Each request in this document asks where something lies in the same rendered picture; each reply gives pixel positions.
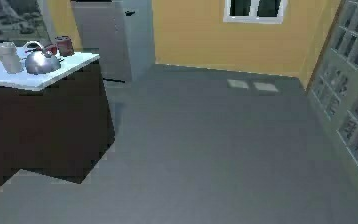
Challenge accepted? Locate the grey refrigerator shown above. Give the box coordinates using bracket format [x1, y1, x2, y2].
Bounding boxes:
[70, 0, 157, 83]

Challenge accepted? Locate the dark brown kitchen counter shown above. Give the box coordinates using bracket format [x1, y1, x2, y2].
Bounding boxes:
[0, 43, 116, 198]

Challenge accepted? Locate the white framed window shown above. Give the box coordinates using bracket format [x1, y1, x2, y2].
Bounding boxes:
[223, 0, 289, 25]

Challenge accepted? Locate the dark red cup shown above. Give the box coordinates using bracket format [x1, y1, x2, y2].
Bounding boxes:
[54, 35, 75, 57]

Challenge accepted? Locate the silver kettle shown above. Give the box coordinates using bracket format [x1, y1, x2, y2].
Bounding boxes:
[22, 40, 62, 75]

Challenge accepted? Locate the framed landscape picture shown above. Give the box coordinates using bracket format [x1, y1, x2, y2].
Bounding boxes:
[0, 0, 52, 47]

